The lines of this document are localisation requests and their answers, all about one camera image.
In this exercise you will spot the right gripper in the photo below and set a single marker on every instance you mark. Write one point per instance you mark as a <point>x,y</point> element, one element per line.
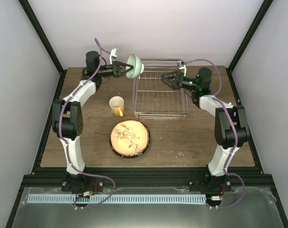
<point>178,78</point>

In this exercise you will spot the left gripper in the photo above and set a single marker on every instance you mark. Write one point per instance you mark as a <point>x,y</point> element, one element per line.
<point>116,65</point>

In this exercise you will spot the celadon green bowl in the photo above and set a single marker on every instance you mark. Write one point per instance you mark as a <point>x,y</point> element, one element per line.
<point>134,67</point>

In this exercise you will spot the yellow mug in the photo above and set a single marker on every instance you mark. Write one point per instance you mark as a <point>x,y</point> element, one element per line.
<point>116,104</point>

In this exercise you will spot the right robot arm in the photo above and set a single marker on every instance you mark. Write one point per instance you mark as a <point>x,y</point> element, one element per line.
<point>231,129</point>

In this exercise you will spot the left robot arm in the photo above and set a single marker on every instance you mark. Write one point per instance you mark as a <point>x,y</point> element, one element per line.
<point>67,117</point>

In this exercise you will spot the dark checkered rim plate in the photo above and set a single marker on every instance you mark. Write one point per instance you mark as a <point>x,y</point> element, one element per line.
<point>147,145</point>

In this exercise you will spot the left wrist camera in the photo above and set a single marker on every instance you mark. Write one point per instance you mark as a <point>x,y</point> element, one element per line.
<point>113,55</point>

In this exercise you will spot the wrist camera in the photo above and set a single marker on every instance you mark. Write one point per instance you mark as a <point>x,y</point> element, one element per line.
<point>113,55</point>
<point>182,66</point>

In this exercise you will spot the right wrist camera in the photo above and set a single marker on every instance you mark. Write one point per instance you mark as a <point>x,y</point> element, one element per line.
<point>182,66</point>

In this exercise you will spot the wire dish rack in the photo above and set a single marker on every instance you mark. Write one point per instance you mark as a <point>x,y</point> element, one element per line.
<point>152,99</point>

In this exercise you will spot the left black frame post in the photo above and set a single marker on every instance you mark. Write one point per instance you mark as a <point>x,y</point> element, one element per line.
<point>41,34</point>

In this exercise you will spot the black frame post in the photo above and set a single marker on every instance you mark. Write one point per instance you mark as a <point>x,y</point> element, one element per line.
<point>41,34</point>
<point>266,4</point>

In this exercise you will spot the right black frame post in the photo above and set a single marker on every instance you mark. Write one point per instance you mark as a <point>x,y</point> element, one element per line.
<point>266,4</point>

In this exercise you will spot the black aluminium frame rail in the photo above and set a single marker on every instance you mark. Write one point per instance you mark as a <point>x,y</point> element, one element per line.
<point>193,179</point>

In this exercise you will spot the light blue slotted cable duct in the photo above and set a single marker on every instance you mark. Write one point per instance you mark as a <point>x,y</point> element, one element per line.
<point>119,199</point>

